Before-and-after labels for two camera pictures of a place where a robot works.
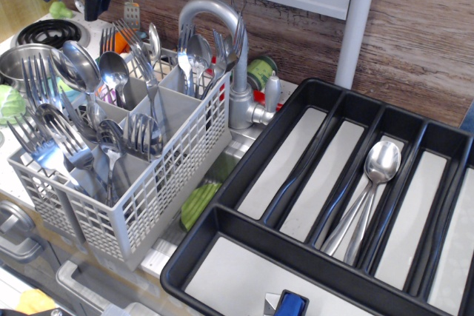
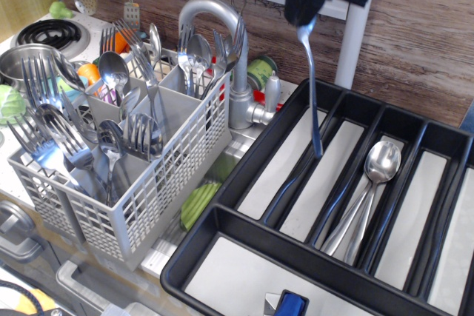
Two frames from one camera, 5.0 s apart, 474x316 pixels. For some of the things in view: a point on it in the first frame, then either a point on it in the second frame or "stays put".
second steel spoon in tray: [356, 238] stays put
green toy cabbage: [12, 104] stays put
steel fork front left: [44, 150] stays put
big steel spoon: [84, 69] -> [304, 31]
